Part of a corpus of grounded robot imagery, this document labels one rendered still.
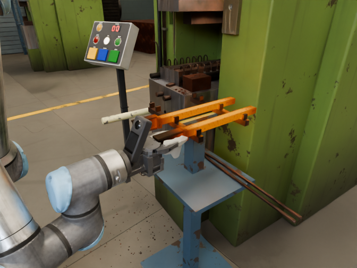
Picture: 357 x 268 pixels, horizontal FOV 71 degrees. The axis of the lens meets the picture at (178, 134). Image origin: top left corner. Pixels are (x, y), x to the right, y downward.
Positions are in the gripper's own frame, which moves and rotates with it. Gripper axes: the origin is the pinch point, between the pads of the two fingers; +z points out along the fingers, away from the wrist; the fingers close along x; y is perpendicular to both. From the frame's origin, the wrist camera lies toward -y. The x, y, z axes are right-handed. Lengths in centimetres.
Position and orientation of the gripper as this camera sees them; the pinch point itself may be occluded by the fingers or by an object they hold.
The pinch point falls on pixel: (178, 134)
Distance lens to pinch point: 74.6
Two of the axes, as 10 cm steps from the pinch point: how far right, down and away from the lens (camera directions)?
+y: 0.0, 8.9, 4.5
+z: 7.5, -3.0, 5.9
